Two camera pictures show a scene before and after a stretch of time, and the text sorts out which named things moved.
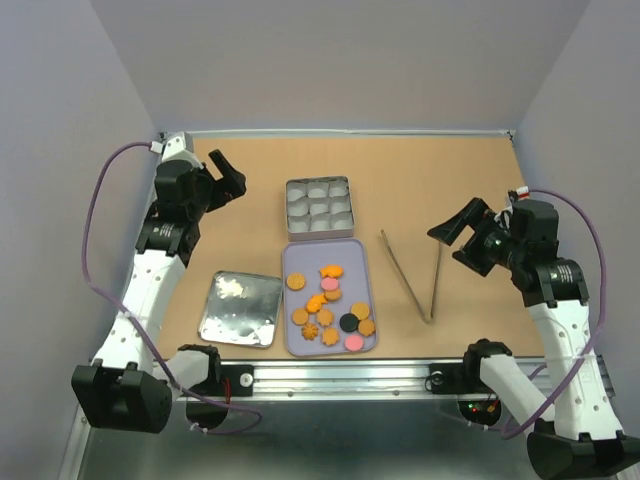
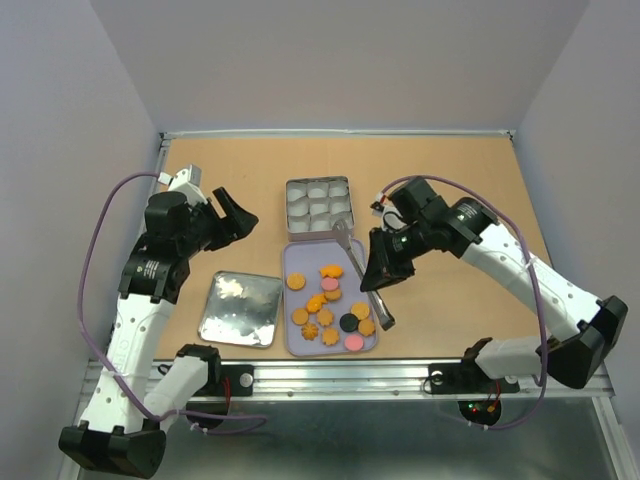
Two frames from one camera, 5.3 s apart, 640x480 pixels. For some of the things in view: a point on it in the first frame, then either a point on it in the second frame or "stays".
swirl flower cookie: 309,331 stays
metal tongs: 428,320 → 342,228
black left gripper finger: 222,198 → 220,241
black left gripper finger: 234,181 → 241,221
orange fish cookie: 333,270 stays
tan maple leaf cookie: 324,317 stays
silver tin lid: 242,309 stays
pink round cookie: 354,342 stays
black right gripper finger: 474,261 → 377,259
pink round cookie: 329,283 stays
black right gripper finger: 463,224 → 383,275
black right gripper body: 493,242 → 407,244
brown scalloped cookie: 332,295 stays
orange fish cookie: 314,303 stays
